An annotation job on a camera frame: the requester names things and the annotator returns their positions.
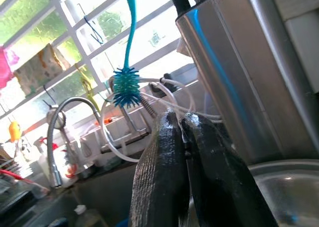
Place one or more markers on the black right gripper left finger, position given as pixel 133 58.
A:
pixel 162 174

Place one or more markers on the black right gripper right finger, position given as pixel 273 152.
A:
pixel 219 182

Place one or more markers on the steel kitchen sink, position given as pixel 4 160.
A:
pixel 104 187

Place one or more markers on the white plastic tube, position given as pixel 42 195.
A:
pixel 154 80
pixel 112 149

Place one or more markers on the steel arched tap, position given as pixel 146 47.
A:
pixel 129 120

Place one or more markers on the deep steel plate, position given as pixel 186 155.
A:
pixel 286 194

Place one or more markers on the orange plastic tool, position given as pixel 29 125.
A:
pixel 108 120

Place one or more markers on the black device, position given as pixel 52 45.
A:
pixel 159 90

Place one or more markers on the blue bottle brush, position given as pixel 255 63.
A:
pixel 125 87

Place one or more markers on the white bottle with red pump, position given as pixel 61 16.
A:
pixel 67 162

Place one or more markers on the steel knife block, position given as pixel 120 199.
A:
pixel 236 75

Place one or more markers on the flexible steel faucet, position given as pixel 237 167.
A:
pixel 51 147

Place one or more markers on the yellow green hanging clip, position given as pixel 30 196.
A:
pixel 87 87

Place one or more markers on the metal mesh strainer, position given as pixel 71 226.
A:
pixel 59 120

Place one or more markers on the white spray bottle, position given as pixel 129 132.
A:
pixel 42 154

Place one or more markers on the red stick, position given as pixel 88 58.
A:
pixel 15 175

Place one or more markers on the orange hanging scrubber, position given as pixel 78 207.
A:
pixel 14 131

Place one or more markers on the patterned hanging cloth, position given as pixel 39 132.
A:
pixel 40 67

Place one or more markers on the white window grille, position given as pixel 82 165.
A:
pixel 64 15

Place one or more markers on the pink hanging cloth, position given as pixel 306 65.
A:
pixel 6 67

